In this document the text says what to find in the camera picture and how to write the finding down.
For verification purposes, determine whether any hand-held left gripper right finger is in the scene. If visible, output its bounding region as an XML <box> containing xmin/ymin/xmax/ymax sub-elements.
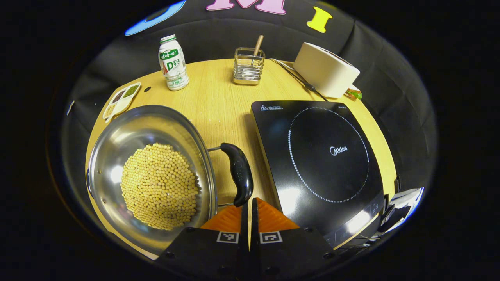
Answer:
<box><xmin>250</xmin><ymin>197</ymin><xmax>341</xmax><ymax>280</ymax></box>

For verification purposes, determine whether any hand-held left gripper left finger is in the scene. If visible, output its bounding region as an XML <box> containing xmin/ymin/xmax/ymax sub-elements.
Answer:
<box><xmin>156</xmin><ymin>203</ymin><xmax>250</xmax><ymax>281</ymax></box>

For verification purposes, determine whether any pile of yellow soybeans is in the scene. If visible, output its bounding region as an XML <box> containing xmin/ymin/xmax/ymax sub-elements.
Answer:
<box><xmin>120</xmin><ymin>143</ymin><xmax>200</xmax><ymax>231</ymax></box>

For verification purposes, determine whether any black induction cooktop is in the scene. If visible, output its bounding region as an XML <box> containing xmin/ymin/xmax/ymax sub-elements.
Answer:
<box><xmin>250</xmin><ymin>100</ymin><xmax>385</xmax><ymax>250</ymax></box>

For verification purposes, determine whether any stainless steel pot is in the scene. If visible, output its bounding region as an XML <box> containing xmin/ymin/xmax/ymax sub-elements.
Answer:
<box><xmin>86</xmin><ymin>105</ymin><xmax>254</xmax><ymax>255</ymax></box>

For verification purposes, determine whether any white divided dish of beans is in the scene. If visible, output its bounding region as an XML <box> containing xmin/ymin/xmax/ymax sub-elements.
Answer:
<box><xmin>102</xmin><ymin>82</ymin><xmax>142</xmax><ymax>122</ymax></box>

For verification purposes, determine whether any white toaster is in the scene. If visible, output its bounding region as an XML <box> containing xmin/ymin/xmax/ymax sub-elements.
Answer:
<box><xmin>293</xmin><ymin>42</ymin><xmax>361</xmax><ymax>99</ymax></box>

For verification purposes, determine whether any white drink bottle green label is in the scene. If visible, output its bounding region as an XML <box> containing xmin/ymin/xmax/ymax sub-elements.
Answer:
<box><xmin>158</xmin><ymin>34</ymin><xmax>190</xmax><ymax>91</ymax></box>

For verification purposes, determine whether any black backdrop cloth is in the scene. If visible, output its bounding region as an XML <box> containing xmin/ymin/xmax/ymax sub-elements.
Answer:
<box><xmin>59</xmin><ymin>0</ymin><xmax>436</xmax><ymax>219</ymax></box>

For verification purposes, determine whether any black toaster cable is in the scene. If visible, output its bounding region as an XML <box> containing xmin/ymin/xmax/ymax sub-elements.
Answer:
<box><xmin>268</xmin><ymin>58</ymin><xmax>329</xmax><ymax>102</ymax></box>

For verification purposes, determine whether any metal wire utensil holder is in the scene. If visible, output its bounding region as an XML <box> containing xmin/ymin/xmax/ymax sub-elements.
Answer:
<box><xmin>233</xmin><ymin>47</ymin><xmax>266</xmax><ymax>85</ymax></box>

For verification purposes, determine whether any wooden handled utensil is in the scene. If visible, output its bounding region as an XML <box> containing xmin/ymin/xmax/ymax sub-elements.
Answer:
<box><xmin>242</xmin><ymin>35</ymin><xmax>264</xmax><ymax>78</ymax></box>

